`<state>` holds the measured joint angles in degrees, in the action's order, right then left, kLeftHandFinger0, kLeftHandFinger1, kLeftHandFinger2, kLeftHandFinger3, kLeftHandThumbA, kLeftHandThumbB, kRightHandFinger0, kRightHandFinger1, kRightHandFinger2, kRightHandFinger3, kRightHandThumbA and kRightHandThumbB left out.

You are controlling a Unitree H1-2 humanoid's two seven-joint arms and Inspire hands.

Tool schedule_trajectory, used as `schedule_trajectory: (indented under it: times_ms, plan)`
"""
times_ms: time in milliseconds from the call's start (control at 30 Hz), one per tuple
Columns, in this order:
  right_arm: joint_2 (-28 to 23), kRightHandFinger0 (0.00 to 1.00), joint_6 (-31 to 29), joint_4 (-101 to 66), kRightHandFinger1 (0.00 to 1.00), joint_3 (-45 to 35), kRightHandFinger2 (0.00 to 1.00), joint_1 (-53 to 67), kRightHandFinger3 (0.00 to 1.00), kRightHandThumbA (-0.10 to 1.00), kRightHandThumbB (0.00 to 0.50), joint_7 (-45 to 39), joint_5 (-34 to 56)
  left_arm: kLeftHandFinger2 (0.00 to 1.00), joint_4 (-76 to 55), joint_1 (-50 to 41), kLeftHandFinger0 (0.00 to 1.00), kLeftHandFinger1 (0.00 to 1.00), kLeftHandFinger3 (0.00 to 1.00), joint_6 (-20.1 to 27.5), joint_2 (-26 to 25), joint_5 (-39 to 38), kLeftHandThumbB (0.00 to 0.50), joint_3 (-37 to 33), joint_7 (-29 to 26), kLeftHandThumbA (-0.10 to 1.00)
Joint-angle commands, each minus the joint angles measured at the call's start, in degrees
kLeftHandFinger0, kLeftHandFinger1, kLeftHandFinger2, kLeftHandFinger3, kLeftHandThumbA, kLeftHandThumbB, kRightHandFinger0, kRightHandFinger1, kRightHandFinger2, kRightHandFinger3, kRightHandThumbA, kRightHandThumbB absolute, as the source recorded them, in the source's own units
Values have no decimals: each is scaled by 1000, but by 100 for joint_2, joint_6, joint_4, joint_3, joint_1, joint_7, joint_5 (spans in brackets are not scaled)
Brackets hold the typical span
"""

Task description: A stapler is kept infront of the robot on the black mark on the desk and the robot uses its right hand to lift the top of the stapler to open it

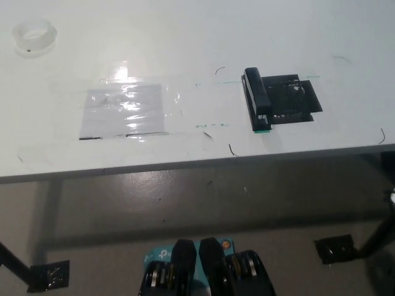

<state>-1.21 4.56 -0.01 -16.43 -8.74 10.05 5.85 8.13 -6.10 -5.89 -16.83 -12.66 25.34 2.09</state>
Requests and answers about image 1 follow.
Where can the black desk stapler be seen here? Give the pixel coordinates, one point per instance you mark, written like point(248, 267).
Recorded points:
point(257, 92)

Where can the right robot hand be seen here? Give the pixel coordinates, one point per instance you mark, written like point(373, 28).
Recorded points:
point(391, 197)

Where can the black table leg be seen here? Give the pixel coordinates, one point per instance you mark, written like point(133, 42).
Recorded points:
point(378, 235)
point(14, 262)

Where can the robot body with teal tops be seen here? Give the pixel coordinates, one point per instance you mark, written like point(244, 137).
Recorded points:
point(213, 265)

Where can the clear tape roll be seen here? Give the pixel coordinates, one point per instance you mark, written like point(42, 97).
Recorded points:
point(47, 40)

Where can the black floor tape patch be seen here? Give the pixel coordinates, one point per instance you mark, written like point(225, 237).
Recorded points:
point(47, 276)
point(336, 249)

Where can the black tape mark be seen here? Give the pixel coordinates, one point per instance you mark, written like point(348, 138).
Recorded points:
point(297, 106)

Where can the paper sheet under clear film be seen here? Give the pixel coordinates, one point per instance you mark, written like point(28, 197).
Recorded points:
point(102, 117)

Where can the green tape strip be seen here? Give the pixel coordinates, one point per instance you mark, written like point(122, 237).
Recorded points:
point(263, 131)

